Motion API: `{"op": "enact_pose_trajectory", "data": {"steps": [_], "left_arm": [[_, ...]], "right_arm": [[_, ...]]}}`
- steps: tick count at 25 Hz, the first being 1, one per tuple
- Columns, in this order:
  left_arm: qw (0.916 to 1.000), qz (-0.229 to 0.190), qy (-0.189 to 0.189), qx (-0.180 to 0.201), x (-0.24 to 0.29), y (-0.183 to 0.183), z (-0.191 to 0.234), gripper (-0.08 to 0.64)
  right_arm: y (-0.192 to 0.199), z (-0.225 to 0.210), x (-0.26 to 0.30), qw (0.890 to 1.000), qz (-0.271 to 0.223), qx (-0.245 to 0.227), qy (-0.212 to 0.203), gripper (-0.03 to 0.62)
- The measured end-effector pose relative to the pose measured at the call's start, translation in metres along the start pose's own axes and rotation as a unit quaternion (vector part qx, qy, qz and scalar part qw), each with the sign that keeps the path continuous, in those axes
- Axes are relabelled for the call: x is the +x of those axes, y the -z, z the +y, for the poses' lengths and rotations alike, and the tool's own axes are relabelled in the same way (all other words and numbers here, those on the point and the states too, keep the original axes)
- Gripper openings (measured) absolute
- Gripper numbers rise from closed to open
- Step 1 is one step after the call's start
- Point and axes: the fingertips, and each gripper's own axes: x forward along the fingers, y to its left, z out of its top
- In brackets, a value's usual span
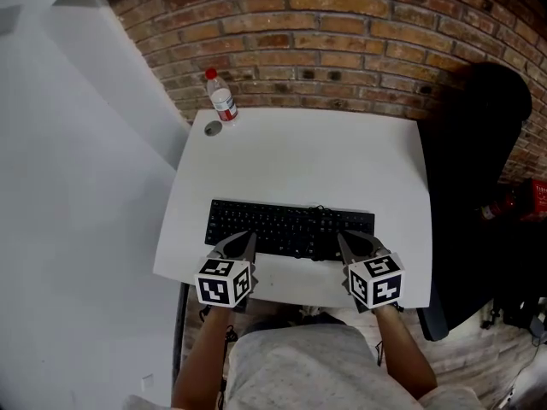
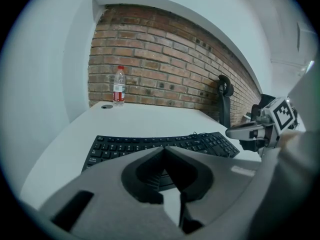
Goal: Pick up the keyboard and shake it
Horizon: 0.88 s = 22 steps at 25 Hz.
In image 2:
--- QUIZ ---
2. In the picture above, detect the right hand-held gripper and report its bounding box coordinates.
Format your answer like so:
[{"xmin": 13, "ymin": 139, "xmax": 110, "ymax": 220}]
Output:
[{"xmin": 224, "ymin": 96, "xmax": 300, "ymax": 158}]

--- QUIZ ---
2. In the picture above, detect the clear red-capped water bottle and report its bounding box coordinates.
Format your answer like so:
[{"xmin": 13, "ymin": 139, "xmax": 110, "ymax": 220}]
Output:
[{"xmin": 112, "ymin": 65, "xmax": 127, "ymax": 107}]

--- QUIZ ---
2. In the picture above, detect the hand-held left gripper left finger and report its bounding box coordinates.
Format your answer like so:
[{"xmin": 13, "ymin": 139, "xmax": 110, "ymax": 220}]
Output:
[{"xmin": 39, "ymin": 146, "xmax": 187, "ymax": 240}]

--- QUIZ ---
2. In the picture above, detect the black high-back office chair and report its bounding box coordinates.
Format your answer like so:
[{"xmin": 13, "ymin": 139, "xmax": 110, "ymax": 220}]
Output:
[{"xmin": 216, "ymin": 74, "xmax": 235, "ymax": 128}]

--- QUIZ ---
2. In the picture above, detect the white table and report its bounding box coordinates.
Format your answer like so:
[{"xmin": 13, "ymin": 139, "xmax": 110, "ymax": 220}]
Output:
[{"xmin": 19, "ymin": 100, "xmax": 263, "ymax": 229}]

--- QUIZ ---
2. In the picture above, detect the black keyboard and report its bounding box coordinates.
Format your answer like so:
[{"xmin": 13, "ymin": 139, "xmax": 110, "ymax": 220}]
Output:
[{"xmin": 81, "ymin": 131, "xmax": 241, "ymax": 192}]

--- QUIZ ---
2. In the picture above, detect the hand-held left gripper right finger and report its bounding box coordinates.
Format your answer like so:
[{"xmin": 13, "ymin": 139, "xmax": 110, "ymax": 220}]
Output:
[{"xmin": 163, "ymin": 145, "xmax": 264, "ymax": 235}]

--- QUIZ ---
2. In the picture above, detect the person's right forearm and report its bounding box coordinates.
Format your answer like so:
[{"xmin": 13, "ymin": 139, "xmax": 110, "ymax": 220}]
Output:
[{"xmin": 278, "ymin": 131, "xmax": 301, "ymax": 148}]

